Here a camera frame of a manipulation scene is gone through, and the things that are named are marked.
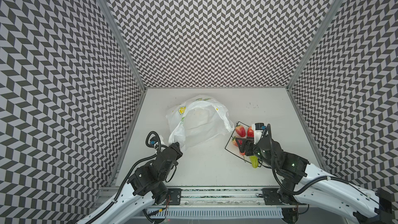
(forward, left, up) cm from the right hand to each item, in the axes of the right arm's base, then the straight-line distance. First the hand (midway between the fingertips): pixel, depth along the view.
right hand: (241, 143), depth 74 cm
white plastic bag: (+23, +23, -13) cm, 34 cm away
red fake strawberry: (+13, -4, -11) cm, 18 cm away
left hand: (+1, +30, 0) cm, 30 cm away
